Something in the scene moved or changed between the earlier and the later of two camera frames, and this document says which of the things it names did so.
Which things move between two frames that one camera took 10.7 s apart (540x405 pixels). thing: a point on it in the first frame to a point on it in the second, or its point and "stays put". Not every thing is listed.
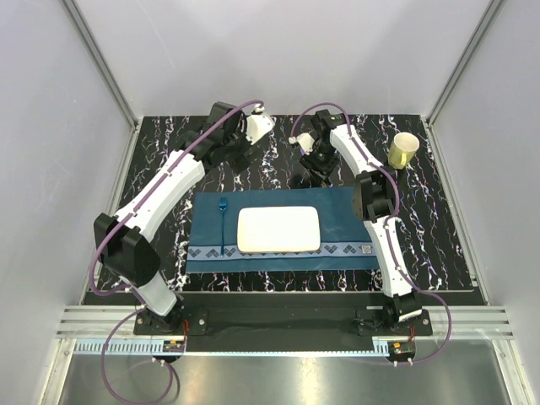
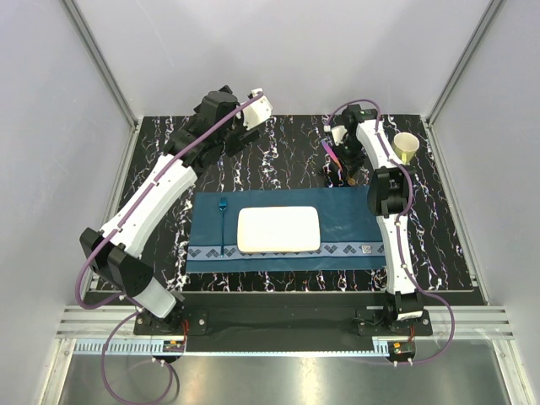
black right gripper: (308, 161) to (354, 164)
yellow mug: (402, 149) stays put
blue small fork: (222, 204) stays put
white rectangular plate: (278, 229) stays put
